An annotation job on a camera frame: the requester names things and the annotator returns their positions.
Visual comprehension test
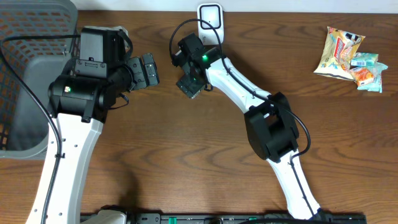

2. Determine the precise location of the teal packet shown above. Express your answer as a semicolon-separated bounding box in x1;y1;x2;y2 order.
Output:
357;62;388;93

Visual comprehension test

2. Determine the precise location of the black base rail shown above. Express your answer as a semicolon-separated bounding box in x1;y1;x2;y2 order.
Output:
80;212;368;224

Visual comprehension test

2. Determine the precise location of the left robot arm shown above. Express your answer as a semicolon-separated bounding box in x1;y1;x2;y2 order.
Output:
27;26;160;223

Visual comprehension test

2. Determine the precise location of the orange tissue pack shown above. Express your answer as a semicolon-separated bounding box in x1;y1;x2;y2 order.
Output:
349;67;374;87

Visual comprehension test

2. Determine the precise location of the yellow snack bag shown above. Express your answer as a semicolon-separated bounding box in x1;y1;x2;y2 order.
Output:
314;26;366;81

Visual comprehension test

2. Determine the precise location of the green tissue pack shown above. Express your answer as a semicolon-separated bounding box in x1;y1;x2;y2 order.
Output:
351;52;379;67

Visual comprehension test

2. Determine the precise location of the black round-logo packet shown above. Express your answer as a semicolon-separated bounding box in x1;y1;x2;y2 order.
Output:
188;90;201;99

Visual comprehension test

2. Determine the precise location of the dark grey plastic basket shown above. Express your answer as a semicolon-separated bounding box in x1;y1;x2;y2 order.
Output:
1;0;79;159

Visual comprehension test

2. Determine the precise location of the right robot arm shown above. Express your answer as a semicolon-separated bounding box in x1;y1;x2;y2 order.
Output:
172;34;320;220

